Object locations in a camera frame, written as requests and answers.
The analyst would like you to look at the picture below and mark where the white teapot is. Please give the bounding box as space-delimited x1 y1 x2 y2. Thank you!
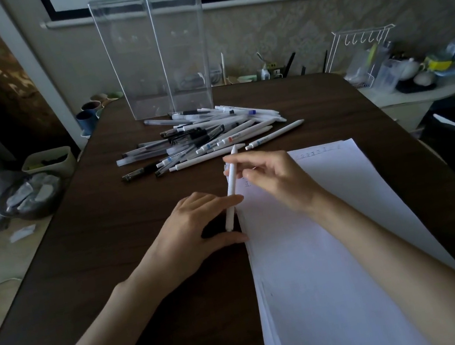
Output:
394 55 424 83

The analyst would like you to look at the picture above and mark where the person's right hand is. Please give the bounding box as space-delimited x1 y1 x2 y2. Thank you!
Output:
221 139 331 227

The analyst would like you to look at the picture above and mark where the clear plastic measuring jug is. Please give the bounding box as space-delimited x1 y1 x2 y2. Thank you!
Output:
368 56 405 97

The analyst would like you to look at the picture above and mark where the small white bottle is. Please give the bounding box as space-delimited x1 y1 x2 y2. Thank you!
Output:
258 61 273 82

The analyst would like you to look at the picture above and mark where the pile of pens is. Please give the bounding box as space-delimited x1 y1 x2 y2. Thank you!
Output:
109 89 311 186

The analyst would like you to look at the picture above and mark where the person's left hand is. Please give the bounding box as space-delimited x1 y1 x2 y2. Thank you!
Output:
117 184 258 305

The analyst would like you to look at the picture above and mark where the black router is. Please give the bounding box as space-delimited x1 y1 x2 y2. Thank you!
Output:
280 45 333 81

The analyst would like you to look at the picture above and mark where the stack of white paper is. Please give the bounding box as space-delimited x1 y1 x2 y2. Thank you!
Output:
227 122 455 345

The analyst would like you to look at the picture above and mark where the white pen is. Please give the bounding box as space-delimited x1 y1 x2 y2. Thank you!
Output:
211 144 252 234

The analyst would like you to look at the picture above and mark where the group of colourful cups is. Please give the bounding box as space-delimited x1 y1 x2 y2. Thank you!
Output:
72 89 131 139

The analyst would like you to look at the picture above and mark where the person's right forearm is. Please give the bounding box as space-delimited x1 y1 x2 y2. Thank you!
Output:
303 171 455 345

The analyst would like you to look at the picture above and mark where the white wire hook rack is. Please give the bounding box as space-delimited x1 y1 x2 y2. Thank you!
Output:
318 21 406 94

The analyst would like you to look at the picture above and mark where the yellow green container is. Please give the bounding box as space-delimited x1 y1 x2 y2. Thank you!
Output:
422 49 455 81

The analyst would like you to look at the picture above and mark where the black round tray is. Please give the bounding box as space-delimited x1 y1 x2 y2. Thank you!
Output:
394 71 440 97

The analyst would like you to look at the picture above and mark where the beige plastic bin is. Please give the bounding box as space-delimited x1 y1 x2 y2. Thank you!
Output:
18 144 79 185

